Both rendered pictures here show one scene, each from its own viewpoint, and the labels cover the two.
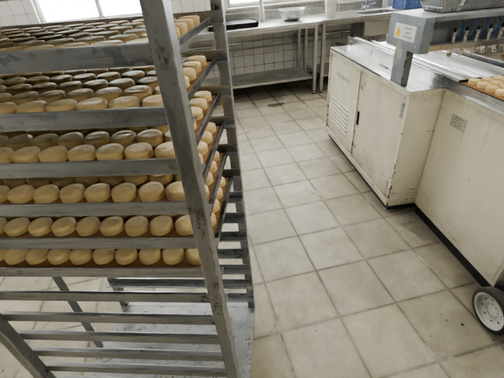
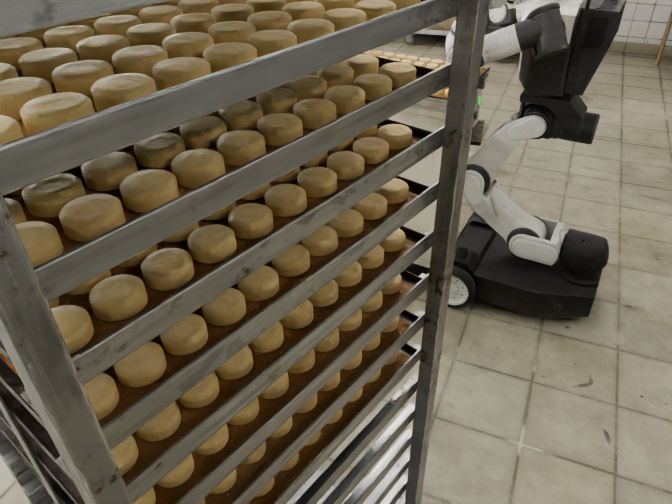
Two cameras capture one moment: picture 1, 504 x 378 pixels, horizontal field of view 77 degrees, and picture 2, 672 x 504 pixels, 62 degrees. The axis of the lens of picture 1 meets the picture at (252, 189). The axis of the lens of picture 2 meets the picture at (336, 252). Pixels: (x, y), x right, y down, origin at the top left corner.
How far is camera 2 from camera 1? 0.88 m
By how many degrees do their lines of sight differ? 46
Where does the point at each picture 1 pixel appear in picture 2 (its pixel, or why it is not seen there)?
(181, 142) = (456, 210)
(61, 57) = (386, 171)
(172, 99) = (462, 172)
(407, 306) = not seen: hidden behind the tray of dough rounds
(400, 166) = not seen: hidden behind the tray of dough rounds
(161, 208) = (408, 299)
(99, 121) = (392, 227)
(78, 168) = (361, 297)
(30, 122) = (340, 264)
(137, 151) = (378, 252)
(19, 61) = (354, 192)
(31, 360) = not seen: outside the picture
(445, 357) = (454, 351)
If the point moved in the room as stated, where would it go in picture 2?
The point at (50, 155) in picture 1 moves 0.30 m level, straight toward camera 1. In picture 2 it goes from (309, 309) to (527, 302)
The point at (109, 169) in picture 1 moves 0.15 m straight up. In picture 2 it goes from (384, 280) to (388, 192)
